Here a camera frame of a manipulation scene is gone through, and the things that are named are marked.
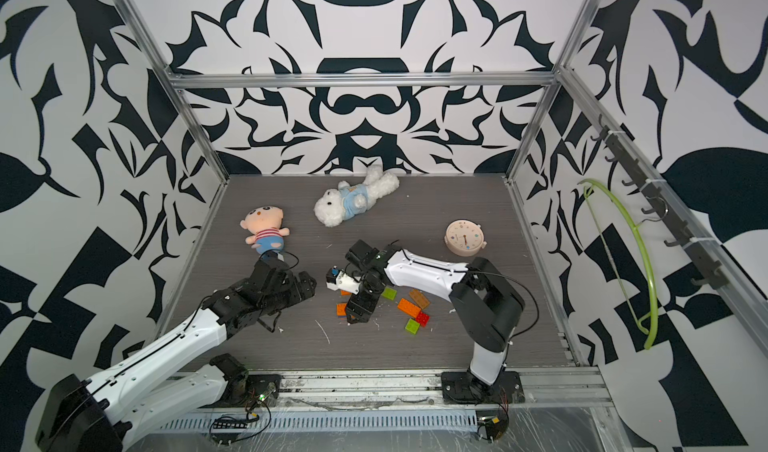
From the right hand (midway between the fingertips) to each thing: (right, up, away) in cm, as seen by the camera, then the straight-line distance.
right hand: (356, 302), depth 84 cm
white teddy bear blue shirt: (-9, +26, +16) cm, 32 cm away
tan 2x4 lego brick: (+18, -1, +5) cm, 19 cm away
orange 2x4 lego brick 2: (+15, -2, +3) cm, 15 cm away
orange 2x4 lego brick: (-4, -2, 0) cm, 5 cm away
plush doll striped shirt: (-30, +21, +13) cm, 39 cm away
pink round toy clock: (+34, +16, +15) cm, 41 cm away
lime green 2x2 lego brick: (+16, -6, -1) cm, 17 cm away
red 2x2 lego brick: (+19, -5, 0) cm, 19 cm away
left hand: (-14, +6, -1) cm, 15 cm away
